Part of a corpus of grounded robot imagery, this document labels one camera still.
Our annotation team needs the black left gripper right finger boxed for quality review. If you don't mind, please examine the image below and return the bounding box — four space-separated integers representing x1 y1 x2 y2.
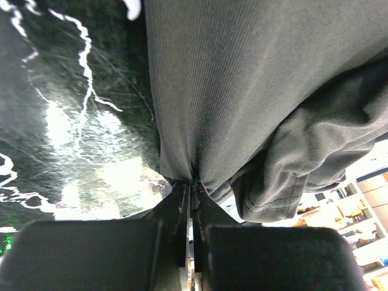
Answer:
191 181 366 290

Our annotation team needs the black t shirt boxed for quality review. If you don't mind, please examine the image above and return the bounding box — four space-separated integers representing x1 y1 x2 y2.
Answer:
144 1 387 222

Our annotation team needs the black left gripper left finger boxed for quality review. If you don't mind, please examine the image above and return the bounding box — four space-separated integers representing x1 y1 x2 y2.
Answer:
1 183 190 290

